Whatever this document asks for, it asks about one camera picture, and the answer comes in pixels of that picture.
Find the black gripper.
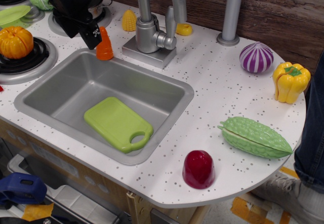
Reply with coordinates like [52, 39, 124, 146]
[50, 0, 102, 50]

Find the orange toy carrot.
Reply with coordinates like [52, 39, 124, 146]
[96, 26, 113, 60]

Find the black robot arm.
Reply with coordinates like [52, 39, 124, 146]
[49, 0, 102, 50]

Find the green toy cutting board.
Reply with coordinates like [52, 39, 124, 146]
[84, 97, 153, 154]

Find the silver toy pot with lid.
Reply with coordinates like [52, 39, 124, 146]
[88, 0, 112, 20]

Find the back toy stove burner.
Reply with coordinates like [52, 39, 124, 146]
[48, 7, 112, 37]

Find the toy stove burner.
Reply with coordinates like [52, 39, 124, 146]
[1, 37, 58, 85]
[48, 7, 112, 37]

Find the yellow toy corn cob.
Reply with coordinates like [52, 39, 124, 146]
[121, 10, 137, 31]

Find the grey toy sink basin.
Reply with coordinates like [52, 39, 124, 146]
[14, 49, 194, 165]

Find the front toy stove burner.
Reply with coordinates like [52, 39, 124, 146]
[1, 37, 58, 85]

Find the silver toy faucet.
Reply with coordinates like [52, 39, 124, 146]
[122, 0, 187, 69]

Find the orange toy pumpkin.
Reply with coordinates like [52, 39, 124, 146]
[1, 26, 34, 59]

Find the light green toy plate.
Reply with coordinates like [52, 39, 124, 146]
[0, 5, 31, 27]

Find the small yellow toy piece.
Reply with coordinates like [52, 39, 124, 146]
[176, 23, 193, 36]

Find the grey vertical pole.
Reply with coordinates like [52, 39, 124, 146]
[217, 0, 241, 47]

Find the purple striped toy onion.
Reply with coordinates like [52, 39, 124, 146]
[239, 42, 274, 73]

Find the dark red toy fruit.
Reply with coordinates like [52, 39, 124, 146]
[182, 150, 216, 189]

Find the green toy bitter melon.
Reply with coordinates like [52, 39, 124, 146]
[218, 117, 293, 159]

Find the yellow toy bell pepper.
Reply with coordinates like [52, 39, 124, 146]
[272, 62, 311, 104]

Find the grey sneaker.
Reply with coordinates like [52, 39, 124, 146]
[251, 172, 323, 223]

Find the person leg in jeans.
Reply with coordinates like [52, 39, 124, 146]
[294, 54, 323, 194]

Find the blue clamp handle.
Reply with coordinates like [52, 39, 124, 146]
[1, 172, 47, 205]

